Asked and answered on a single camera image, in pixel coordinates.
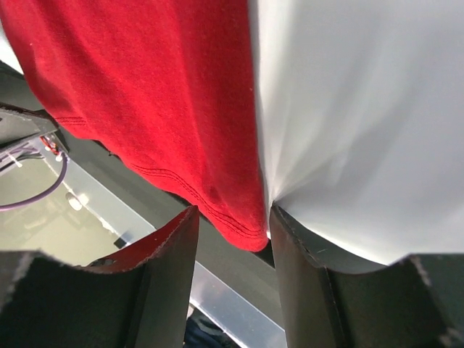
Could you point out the red t shirt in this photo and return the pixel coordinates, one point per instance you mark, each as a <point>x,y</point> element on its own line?
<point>167,86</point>

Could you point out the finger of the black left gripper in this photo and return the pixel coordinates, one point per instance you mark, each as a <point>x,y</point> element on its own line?
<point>18,124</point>

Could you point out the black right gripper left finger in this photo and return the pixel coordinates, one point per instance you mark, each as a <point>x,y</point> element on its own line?
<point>135,297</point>

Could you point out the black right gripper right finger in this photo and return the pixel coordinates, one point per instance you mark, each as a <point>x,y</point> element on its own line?
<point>333,298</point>

